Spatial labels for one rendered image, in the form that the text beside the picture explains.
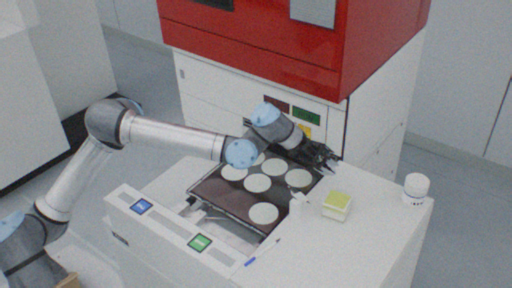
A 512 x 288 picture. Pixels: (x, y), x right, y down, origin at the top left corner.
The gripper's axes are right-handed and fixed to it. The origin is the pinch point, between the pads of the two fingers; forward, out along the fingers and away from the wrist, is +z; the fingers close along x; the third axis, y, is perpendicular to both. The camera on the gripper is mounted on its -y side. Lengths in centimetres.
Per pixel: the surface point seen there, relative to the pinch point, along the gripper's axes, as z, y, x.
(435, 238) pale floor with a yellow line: 132, -48, 19
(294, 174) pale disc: 5.9, -23.5, -4.5
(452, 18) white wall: 78, -69, 130
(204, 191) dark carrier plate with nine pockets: -16.3, -34.3, -27.2
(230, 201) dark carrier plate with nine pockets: -10.3, -25.3, -25.1
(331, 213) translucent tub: 2.0, 7.9, -11.9
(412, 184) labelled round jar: 14.7, 18.1, 8.5
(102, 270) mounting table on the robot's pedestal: -33, -32, -66
